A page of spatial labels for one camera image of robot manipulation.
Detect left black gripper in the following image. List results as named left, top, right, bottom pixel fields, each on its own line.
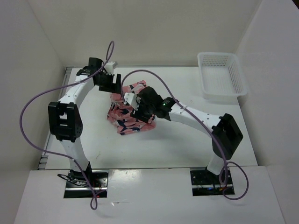
left=95, top=72, right=122, bottom=94

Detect pink shark print shorts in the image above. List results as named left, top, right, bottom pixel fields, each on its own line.
left=107, top=93, right=156, bottom=135

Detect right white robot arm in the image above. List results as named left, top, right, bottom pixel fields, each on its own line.
left=124, top=87, right=243, bottom=183

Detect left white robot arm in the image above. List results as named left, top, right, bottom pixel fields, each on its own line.
left=48, top=57, right=121, bottom=187

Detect white plastic mesh basket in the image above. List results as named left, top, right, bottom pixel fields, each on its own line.
left=197, top=52, right=248, bottom=102

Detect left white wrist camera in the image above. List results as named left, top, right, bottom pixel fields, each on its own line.
left=104, top=61, right=118, bottom=74

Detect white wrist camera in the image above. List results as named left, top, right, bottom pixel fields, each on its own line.
left=104, top=61, right=118, bottom=74
left=124, top=92, right=140, bottom=110

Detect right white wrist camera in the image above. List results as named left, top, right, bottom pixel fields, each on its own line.
left=124, top=92, right=140, bottom=110

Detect aluminium table edge rail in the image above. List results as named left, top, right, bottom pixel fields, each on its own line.
left=37, top=66, right=73, bottom=170

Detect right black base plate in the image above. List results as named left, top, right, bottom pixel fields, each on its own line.
left=190, top=169, right=235, bottom=196

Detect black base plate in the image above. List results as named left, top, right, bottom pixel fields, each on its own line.
left=190, top=169, right=235, bottom=196
left=64, top=170, right=108, bottom=199

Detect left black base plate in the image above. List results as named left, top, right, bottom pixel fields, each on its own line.
left=64, top=170, right=108, bottom=199

